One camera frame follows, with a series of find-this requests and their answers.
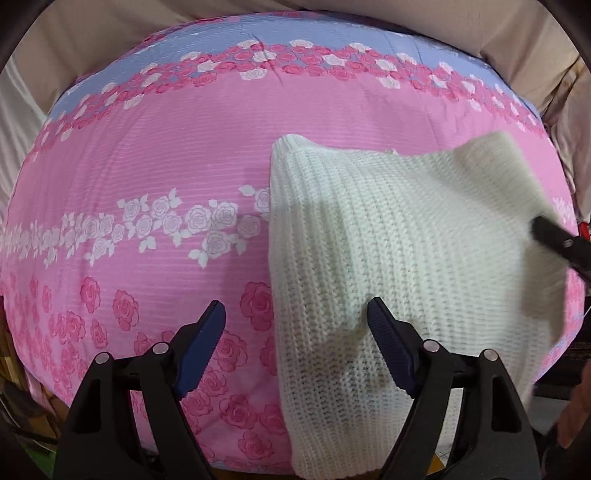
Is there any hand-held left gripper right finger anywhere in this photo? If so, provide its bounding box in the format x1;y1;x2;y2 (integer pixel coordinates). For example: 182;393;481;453
366;297;542;480

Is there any white red black knit sweater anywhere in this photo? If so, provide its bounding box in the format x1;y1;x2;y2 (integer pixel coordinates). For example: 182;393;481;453
268;130;571;480

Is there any pink floral bed sheet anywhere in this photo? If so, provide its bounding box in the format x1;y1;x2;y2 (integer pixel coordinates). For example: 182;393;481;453
0;4;591;480

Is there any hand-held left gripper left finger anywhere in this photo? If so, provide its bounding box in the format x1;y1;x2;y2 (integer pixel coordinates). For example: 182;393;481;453
53;300;226;480

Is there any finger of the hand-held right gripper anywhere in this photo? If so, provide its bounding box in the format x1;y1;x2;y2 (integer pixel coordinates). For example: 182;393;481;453
532;216;591;278

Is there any person's right forearm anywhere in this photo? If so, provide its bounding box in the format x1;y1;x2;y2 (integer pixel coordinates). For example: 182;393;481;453
556;381;591;455

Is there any beige backdrop cloth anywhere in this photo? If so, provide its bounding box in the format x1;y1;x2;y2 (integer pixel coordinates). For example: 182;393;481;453
9;0;591;116

